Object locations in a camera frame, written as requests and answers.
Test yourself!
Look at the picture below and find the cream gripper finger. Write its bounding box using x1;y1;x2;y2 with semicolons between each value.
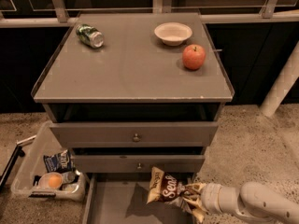
183;195;206;224
186;183;206;194

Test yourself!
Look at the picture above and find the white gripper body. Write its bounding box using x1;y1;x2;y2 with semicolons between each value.
201;183;245;217

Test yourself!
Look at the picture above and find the brown chip bag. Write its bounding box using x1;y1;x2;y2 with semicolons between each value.
147;167;200;210

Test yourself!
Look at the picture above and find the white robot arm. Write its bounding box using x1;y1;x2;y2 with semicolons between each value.
195;49;299;202

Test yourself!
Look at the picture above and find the grey middle drawer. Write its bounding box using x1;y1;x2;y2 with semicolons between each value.
73;155;205;173

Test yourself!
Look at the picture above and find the grey drawer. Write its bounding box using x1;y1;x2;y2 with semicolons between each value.
50;121;218;148
82;173;195;224
73;155;205;173

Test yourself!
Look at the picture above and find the grey bottom drawer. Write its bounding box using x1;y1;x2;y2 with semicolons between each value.
82;173;195;224

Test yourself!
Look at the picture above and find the grey top drawer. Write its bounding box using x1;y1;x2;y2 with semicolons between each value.
50;121;218;148

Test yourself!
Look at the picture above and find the grey drawer cabinet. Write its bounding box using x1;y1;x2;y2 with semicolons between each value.
30;12;235;179

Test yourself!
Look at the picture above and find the blue chip bag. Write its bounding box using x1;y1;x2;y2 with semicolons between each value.
43;150;74;174

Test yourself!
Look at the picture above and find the red apple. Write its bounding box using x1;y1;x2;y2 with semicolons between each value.
182;44;206;70

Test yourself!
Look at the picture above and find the orange fruit cup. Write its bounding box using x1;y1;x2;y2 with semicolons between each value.
38;173;63;189

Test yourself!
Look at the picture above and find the clear plastic bin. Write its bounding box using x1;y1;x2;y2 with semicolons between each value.
10;121;86;202

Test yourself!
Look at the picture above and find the white paper bowl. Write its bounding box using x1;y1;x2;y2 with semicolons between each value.
154;22;192;47

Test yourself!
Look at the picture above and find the green soda can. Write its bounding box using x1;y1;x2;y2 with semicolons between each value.
76;24;104;49

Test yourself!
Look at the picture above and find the metal railing frame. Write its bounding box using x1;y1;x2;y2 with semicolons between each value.
0;0;299;28

